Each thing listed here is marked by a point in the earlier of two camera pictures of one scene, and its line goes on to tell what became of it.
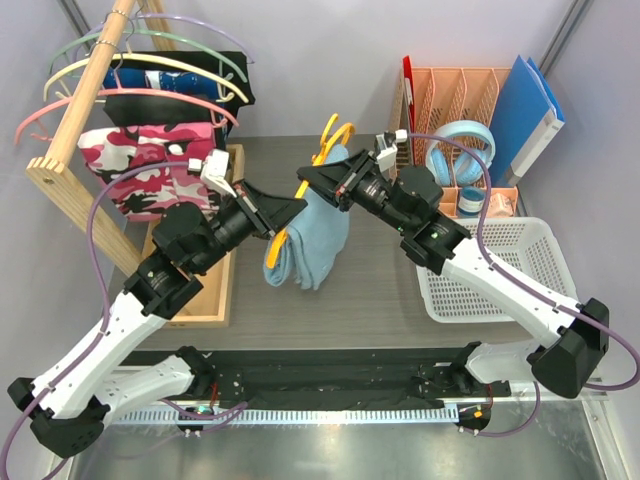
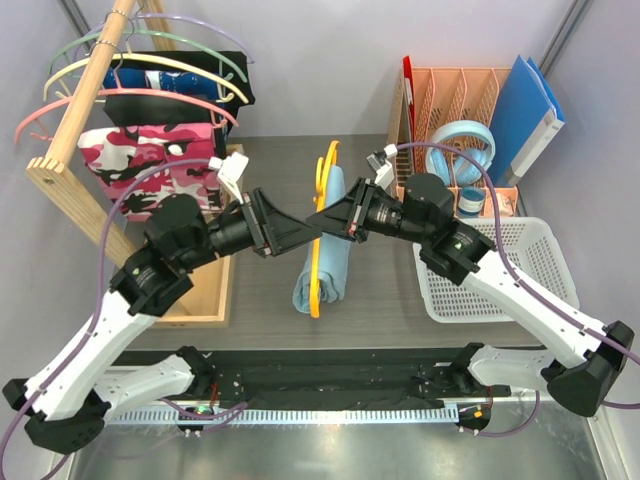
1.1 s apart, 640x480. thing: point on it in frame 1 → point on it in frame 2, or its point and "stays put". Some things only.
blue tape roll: x=471 y=200 stays put
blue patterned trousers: x=178 y=81 stays put
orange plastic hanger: x=317 y=159 → x=323 y=177
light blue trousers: x=313 y=244 → x=334 y=255
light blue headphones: x=468 y=167 stays put
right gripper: x=326 y=180 → x=349 y=216
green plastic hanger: x=148 y=34 stays put
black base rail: x=347 y=377 stays put
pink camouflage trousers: x=145 y=170 stays put
